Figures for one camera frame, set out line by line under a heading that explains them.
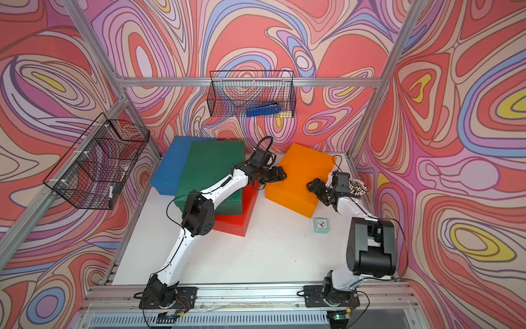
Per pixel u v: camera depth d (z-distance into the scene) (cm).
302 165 101
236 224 84
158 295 64
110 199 72
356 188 82
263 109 90
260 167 80
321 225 89
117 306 76
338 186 72
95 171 78
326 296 68
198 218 62
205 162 86
